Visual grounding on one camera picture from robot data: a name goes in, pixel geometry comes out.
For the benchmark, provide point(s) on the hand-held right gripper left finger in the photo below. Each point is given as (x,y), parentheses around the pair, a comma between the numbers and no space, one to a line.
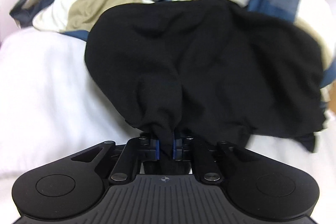
(157,150)

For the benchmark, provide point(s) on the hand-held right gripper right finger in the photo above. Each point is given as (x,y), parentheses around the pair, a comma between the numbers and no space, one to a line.
(174,150)

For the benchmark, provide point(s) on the black pants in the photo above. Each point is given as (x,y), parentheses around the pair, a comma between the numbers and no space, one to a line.
(197,56)

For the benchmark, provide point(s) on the white bed sheet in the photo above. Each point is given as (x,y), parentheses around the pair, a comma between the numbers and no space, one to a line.
(39,95)

